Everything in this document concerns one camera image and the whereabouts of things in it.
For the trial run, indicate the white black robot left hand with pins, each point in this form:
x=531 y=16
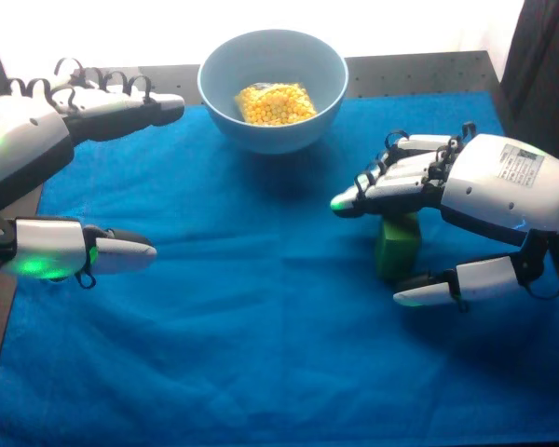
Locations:
x=18 y=139

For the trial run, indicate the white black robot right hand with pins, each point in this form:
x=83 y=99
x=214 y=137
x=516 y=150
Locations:
x=494 y=186

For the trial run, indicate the green rectangular block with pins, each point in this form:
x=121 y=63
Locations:
x=396 y=247

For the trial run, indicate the bag of yellow beads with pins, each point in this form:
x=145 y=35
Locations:
x=275 y=104

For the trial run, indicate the dark curtain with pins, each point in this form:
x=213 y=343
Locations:
x=545 y=70

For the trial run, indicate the light blue bowl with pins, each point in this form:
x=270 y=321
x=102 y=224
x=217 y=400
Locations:
x=223 y=84

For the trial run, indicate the blue cloth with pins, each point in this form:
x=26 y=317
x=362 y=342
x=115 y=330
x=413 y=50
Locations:
x=261 y=349

